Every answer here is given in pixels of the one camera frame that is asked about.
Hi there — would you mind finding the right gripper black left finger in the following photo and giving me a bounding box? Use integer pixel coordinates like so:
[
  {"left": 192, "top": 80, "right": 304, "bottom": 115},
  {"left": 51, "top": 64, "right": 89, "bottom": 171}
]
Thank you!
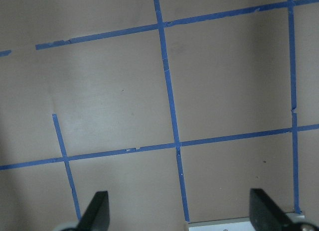
[{"left": 76, "top": 191, "right": 110, "bottom": 231}]

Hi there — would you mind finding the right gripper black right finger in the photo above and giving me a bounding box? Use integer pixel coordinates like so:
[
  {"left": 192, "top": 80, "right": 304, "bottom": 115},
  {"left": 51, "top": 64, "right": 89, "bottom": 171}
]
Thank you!
[{"left": 249, "top": 188, "right": 319, "bottom": 231}]

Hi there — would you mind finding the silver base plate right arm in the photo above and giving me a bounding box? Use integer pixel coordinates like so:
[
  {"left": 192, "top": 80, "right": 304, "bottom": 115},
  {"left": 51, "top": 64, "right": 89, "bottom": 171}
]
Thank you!
[{"left": 184, "top": 211, "right": 305, "bottom": 231}]

